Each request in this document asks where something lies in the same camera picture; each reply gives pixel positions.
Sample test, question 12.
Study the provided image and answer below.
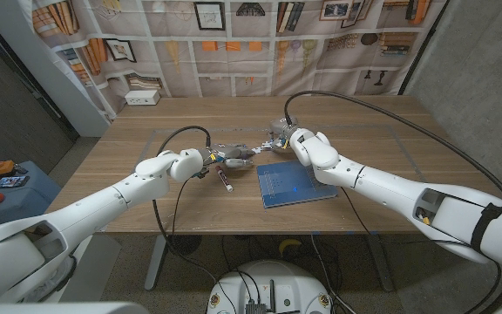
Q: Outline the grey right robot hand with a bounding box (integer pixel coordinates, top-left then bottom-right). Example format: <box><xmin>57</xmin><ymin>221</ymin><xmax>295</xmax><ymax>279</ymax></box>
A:
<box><xmin>259</xmin><ymin>117</ymin><xmax>301</xmax><ymax>154</ymax></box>

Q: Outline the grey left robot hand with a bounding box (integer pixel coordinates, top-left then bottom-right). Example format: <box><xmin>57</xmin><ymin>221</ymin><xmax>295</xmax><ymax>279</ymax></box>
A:
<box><xmin>208</xmin><ymin>142</ymin><xmax>256</xmax><ymax>170</ymax></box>

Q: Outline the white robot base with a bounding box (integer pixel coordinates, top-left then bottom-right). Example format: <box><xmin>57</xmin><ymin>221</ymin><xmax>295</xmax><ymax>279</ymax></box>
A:
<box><xmin>207</xmin><ymin>260</ymin><xmax>335</xmax><ymax>314</ymax></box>

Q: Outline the maroon dry erase marker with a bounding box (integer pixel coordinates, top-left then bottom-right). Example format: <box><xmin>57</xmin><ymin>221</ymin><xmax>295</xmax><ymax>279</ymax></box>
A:
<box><xmin>214</xmin><ymin>165</ymin><xmax>234</xmax><ymax>193</ymax></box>

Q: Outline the blue notebook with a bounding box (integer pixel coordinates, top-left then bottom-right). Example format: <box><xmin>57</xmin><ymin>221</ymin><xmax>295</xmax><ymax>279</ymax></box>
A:
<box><xmin>256</xmin><ymin>160</ymin><xmax>339</xmax><ymax>209</ymax></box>

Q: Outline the printed bookshelf backdrop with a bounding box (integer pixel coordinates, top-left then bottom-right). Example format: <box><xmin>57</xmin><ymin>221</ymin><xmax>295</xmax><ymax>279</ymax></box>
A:
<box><xmin>31</xmin><ymin>0</ymin><xmax>451</xmax><ymax>121</ymax></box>

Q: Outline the black round disc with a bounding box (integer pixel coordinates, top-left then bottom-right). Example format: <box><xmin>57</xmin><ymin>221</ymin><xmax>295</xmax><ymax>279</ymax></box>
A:
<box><xmin>166</xmin><ymin>234</ymin><xmax>203</xmax><ymax>256</ymax></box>

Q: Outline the white power outlet box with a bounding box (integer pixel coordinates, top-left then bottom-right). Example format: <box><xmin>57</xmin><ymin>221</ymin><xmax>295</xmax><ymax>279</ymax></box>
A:
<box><xmin>124</xmin><ymin>89</ymin><xmax>161</xmax><ymax>106</ymax></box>

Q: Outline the yellow object under table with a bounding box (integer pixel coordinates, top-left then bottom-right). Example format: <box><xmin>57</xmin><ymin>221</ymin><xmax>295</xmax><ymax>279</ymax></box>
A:
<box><xmin>278</xmin><ymin>237</ymin><xmax>303</xmax><ymax>257</ymax></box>

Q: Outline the white table leg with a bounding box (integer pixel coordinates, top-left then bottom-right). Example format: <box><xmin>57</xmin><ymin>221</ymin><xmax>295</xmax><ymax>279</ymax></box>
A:
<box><xmin>144</xmin><ymin>234</ymin><xmax>169</xmax><ymax>291</ymax></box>

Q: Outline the black backdrop stand pole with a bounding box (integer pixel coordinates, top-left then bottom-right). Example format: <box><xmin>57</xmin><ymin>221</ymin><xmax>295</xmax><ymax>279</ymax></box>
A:
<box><xmin>397</xmin><ymin>0</ymin><xmax>451</xmax><ymax>96</ymax></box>

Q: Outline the grey table leg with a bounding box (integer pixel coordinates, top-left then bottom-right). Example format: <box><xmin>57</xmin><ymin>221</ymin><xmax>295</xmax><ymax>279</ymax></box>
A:
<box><xmin>366</xmin><ymin>233</ymin><xmax>395</xmax><ymax>292</ymax></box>

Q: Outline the blue-grey cart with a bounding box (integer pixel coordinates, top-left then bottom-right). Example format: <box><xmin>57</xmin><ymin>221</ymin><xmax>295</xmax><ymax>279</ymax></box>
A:
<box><xmin>0</xmin><ymin>160</ymin><xmax>63</xmax><ymax>230</ymax></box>

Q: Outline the smartphone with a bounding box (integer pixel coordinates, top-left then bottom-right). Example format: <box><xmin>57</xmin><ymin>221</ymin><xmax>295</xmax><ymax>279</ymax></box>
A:
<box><xmin>0</xmin><ymin>174</ymin><xmax>30</xmax><ymax>189</ymax></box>

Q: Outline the white robot torso edge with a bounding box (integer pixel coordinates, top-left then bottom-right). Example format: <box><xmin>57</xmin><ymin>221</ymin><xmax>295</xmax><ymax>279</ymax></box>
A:
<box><xmin>0</xmin><ymin>301</ymin><xmax>150</xmax><ymax>314</ymax></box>

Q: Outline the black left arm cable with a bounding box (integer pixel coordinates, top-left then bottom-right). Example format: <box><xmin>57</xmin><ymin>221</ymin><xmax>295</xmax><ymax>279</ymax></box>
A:
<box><xmin>152</xmin><ymin>125</ymin><xmax>217</xmax><ymax>284</ymax></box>

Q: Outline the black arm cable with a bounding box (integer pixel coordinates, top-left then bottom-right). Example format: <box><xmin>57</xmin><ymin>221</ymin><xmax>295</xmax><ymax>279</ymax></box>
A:
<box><xmin>152</xmin><ymin>125</ymin><xmax>217</xmax><ymax>284</ymax></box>
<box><xmin>283</xmin><ymin>90</ymin><xmax>502</xmax><ymax>217</ymax></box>

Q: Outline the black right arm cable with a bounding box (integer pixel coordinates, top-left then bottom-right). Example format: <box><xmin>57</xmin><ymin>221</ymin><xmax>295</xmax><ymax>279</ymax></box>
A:
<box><xmin>283</xmin><ymin>90</ymin><xmax>502</xmax><ymax>217</ymax></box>

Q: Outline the grey floor cable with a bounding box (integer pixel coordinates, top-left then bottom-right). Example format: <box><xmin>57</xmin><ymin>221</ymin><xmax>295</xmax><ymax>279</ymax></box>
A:
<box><xmin>310</xmin><ymin>234</ymin><xmax>356</xmax><ymax>314</ymax></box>

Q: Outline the white wall column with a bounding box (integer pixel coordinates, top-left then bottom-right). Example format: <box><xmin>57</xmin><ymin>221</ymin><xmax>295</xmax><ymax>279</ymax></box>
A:
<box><xmin>0</xmin><ymin>0</ymin><xmax>111</xmax><ymax>139</ymax></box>

